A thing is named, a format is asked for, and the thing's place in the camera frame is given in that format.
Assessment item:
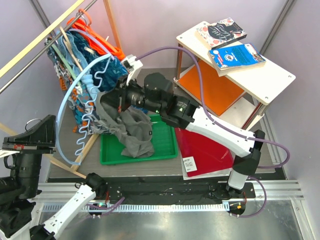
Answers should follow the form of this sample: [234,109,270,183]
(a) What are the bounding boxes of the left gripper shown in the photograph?
[4,112,58,197]

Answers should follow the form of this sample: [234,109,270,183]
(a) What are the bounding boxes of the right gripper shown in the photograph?
[101,73,164,114]

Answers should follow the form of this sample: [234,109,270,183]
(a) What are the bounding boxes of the grey shorts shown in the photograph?
[96,103,155,158]

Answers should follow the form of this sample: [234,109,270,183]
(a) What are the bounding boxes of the light blue hanger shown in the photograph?
[49,53,111,166]

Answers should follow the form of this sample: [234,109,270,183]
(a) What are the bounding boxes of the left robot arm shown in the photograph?
[0,115,108,240]

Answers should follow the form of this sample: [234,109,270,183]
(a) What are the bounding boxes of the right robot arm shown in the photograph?
[97,72,265,198]

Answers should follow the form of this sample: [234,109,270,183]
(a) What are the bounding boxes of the dark teal patterned shorts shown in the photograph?
[84,44,128,92]

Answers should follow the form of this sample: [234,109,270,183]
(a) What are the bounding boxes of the orange teal cartoon shorts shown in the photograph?
[47,33,113,135]

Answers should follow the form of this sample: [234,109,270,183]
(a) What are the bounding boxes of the mint green hanger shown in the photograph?
[51,44,77,80]

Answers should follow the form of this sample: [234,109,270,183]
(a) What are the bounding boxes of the light blue shorts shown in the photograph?
[57,31,99,99]

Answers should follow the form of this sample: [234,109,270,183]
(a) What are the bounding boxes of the lilac hanger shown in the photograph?
[69,28,115,60]

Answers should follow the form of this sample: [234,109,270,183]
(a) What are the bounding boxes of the beige hanger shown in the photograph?
[59,26,83,72]

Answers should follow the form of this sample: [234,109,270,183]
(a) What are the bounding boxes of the orange hanger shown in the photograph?
[78,8,92,27]

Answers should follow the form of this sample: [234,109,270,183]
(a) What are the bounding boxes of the green plastic tray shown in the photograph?
[99,114,178,166]

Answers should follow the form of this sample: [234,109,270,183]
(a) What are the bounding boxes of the orange folder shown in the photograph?
[178,60,245,116]

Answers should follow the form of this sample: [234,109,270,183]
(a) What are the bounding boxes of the red folder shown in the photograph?
[174,128,234,177]

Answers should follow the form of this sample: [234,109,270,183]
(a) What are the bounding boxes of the blue cover book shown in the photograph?
[207,43,266,73]

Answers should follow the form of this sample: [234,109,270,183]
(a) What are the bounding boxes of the floral cover book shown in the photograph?
[195,17,247,50]

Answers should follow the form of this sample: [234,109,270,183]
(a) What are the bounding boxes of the white two-tier side table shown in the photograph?
[176,21,296,130]

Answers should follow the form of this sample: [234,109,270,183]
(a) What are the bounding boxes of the white papers under folder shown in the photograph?
[181,159,232,181]

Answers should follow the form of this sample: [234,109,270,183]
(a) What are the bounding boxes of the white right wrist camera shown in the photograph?
[121,54,143,86]

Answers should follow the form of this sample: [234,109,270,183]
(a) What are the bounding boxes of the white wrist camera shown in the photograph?
[121,54,143,86]
[0,149,19,158]

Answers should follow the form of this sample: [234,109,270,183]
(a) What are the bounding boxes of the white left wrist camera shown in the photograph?
[0,149,19,158]

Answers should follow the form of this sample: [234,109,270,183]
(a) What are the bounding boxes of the wooden clothes rack frame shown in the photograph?
[0,0,116,183]

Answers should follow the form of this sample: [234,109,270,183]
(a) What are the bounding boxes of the metal clothes rail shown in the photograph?
[0,0,99,94]

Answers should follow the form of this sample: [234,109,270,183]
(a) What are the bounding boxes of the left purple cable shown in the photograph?
[86,195,127,216]

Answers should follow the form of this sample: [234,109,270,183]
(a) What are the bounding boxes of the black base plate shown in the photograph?
[104,180,256,205]

